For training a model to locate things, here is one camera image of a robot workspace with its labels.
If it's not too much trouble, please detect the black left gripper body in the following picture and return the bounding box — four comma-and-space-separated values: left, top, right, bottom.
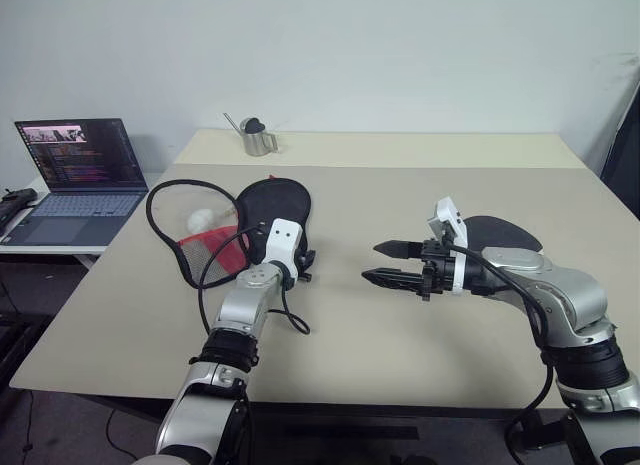
297, 234, 317, 282

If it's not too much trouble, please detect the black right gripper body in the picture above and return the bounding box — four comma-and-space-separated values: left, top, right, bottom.
418, 237, 456, 302

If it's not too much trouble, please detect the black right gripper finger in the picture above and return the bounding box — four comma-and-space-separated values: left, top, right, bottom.
373, 240, 425, 260
360, 268, 425, 295

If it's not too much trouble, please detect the black and red paddle case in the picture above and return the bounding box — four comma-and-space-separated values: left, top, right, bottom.
145, 173, 315, 290

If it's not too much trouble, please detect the black table tennis paddle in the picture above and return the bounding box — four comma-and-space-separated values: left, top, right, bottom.
462, 215, 545, 259

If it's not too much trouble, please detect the white table tennis ball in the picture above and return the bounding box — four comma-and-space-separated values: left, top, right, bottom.
187, 209, 215, 234

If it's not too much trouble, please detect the metal cup with spoon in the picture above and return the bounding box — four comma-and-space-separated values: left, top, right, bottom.
223, 112, 280, 157

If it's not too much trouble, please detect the black framed panel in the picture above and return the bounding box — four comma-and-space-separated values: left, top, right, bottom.
599, 82, 640, 201

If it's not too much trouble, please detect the open grey laptop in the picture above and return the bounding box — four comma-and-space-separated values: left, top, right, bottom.
0, 117, 150, 247

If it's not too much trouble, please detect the white side desk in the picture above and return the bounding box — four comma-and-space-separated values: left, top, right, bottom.
0, 172, 164, 271

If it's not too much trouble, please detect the black handheld device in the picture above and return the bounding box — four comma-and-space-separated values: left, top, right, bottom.
0, 187, 39, 231

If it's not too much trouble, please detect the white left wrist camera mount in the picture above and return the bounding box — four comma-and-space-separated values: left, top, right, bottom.
263, 217, 305, 281

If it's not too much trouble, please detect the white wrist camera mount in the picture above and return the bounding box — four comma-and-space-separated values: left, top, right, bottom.
425, 197, 469, 294
263, 217, 305, 281

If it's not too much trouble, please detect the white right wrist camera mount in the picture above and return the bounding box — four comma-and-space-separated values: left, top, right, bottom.
425, 197, 469, 294

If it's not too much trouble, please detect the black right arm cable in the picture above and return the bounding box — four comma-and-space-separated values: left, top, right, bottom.
439, 237, 556, 465

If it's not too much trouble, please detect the black table frame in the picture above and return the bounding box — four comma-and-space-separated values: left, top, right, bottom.
84, 394, 640, 465

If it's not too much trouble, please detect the thin black floor cable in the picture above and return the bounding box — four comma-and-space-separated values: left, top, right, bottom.
103, 398, 164, 459

